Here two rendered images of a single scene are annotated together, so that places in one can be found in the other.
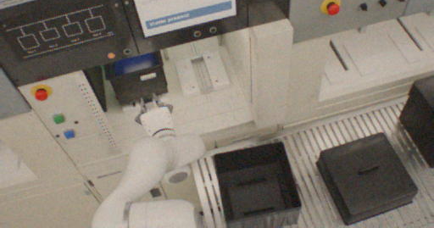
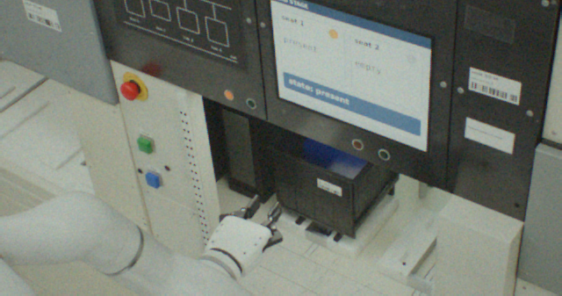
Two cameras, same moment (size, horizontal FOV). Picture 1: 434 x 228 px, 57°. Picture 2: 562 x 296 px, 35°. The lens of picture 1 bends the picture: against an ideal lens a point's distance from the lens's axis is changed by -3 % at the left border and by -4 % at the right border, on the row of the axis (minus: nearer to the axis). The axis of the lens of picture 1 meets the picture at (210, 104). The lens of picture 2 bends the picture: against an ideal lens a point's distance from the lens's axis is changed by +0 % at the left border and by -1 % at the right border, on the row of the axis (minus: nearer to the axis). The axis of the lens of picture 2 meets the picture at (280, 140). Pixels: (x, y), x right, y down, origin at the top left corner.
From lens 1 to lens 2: 70 cm
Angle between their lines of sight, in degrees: 33
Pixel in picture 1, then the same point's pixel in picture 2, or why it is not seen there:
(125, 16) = (258, 46)
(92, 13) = (216, 12)
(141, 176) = (23, 227)
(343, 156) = not seen: outside the picture
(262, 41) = (447, 227)
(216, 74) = not seen: hidden behind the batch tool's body
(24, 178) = not seen: hidden behind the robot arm
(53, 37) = (163, 17)
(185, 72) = (417, 234)
